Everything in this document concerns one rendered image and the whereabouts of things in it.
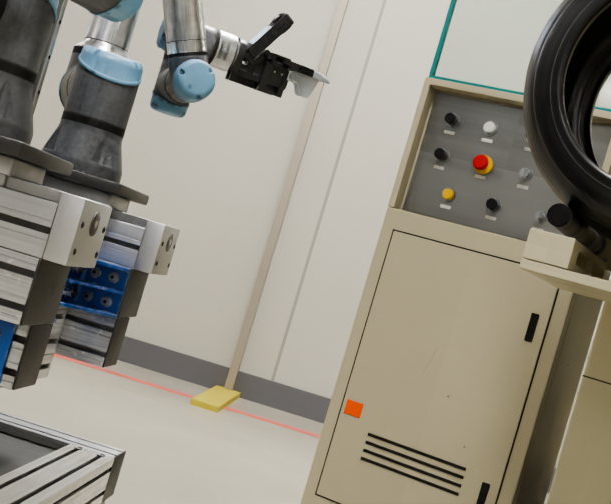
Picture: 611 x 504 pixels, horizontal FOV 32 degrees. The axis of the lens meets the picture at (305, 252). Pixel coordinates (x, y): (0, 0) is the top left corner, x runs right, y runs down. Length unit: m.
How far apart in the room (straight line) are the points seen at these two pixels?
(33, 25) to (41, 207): 0.25
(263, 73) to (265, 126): 3.03
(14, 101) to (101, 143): 0.48
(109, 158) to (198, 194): 3.29
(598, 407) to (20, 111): 1.41
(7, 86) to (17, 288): 0.27
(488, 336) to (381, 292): 0.32
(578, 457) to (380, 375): 0.70
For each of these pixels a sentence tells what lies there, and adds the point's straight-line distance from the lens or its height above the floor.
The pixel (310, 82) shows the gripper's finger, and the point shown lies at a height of 1.04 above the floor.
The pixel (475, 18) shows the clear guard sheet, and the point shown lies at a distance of 3.01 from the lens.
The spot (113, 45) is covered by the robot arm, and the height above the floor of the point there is 0.97.
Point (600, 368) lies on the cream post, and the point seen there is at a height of 0.65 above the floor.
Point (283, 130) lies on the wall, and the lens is 5.20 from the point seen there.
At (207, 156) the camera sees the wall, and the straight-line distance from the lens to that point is 5.23.
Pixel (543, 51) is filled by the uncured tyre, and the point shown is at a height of 1.19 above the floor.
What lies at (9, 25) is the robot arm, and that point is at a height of 0.86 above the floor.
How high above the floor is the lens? 0.66
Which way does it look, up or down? 1 degrees up
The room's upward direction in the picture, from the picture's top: 17 degrees clockwise
